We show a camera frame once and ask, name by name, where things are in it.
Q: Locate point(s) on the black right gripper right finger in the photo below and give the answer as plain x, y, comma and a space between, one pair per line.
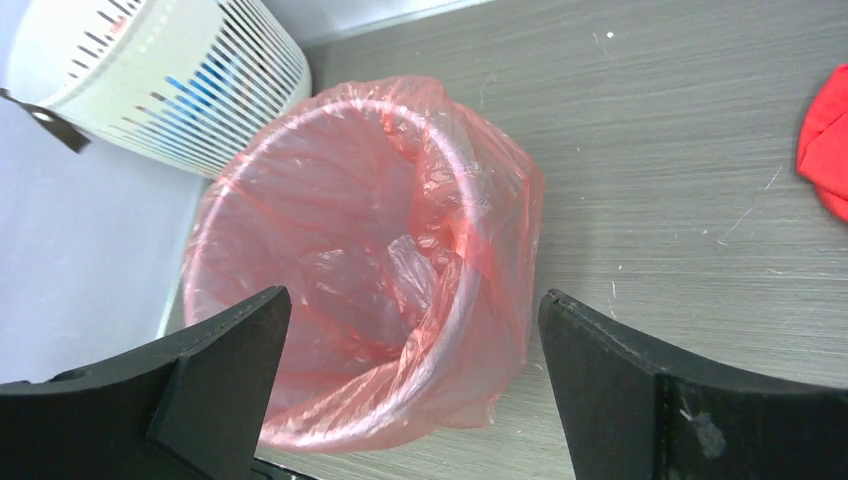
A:
633, 406

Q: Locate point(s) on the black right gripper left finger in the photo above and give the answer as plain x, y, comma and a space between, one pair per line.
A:
189, 405

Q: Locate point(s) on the red plastic trash bag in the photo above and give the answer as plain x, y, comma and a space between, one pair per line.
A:
405, 227

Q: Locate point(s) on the red cloth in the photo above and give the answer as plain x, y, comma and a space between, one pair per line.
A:
821, 156

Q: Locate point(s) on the white slotted laundry basket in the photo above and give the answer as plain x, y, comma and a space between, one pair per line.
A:
187, 83

